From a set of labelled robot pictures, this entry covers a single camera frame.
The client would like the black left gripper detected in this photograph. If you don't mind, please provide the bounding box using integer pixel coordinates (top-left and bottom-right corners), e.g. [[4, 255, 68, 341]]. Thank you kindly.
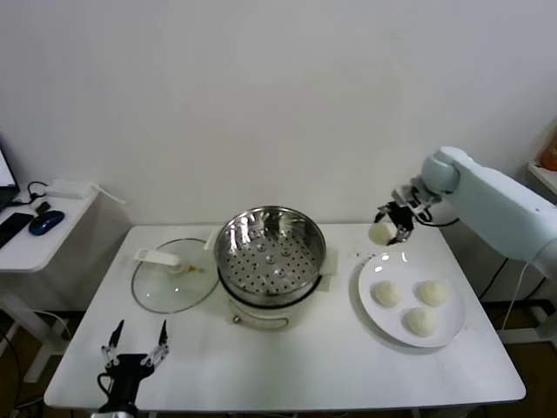
[[100, 320, 171, 404]]

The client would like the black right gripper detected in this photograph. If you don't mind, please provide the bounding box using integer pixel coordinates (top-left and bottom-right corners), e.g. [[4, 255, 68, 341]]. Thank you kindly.
[[374, 202, 419, 247]]

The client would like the white steamed baozi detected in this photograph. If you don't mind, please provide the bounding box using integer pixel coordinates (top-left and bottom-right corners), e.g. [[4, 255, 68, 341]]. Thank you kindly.
[[368, 220, 395, 246], [400, 307, 436, 338], [416, 280, 450, 308], [369, 280, 402, 308]]

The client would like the stainless steel steamer basket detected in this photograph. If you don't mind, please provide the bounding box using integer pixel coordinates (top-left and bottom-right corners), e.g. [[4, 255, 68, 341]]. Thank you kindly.
[[203, 205, 339, 306]]

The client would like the white round plate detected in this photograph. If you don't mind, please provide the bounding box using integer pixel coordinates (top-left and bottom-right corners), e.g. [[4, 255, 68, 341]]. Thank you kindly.
[[357, 251, 466, 348]]

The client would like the white electric cooker pot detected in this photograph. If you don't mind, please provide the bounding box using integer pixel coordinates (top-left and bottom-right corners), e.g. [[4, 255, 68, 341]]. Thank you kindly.
[[217, 269, 334, 333]]

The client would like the white side table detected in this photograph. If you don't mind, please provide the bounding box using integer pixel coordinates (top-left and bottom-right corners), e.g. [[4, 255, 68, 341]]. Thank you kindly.
[[0, 182, 131, 384]]

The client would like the blue computer mouse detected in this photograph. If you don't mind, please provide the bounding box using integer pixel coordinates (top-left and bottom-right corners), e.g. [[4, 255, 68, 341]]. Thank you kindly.
[[28, 210, 65, 237]]

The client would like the white desk with orange item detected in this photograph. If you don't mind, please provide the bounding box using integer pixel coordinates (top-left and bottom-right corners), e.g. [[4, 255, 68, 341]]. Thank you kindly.
[[524, 159, 557, 195]]

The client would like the white desk base bar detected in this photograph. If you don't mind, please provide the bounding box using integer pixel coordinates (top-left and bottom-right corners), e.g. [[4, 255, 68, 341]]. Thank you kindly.
[[495, 328, 554, 345]]

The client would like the orange object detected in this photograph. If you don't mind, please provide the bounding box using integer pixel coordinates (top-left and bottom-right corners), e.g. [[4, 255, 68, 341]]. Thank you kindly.
[[538, 132, 557, 171]]

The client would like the black smartphone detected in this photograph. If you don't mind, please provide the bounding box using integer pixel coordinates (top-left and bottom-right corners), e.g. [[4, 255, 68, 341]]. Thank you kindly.
[[0, 212, 34, 250]]

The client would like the black laptop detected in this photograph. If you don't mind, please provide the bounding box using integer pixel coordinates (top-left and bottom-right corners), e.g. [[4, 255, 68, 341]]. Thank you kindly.
[[0, 134, 21, 210]]

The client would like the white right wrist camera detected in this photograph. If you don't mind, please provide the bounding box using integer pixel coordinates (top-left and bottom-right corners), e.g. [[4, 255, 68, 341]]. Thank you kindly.
[[391, 176, 445, 217]]

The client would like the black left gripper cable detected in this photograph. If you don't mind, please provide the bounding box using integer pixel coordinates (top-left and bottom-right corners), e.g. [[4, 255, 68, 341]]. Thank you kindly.
[[96, 372, 115, 400]]

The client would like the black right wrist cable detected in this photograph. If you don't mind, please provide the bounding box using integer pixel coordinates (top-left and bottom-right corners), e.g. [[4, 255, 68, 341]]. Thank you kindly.
[[417, 208, 462, 227]]

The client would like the glass lid with white handle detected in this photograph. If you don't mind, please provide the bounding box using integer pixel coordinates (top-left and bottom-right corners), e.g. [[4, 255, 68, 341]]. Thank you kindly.
[[131, 237, 220, 314]]

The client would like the black power cable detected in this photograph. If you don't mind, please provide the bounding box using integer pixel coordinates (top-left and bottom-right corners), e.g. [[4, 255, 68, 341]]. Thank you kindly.
[[478, 256, 510, 301]]

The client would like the long white power cable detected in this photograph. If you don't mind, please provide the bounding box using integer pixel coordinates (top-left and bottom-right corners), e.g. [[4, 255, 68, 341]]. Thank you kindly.
[[502, 260, 557, 332]]

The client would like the thin white adapter cable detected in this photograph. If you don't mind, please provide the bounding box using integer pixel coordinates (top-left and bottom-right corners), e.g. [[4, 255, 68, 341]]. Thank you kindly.
[[91, 183, 127, 206]]

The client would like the thin black desk cable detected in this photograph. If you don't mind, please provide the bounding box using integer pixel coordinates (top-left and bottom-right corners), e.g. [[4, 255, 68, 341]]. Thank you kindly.
[[12, 181, 49, 206]]

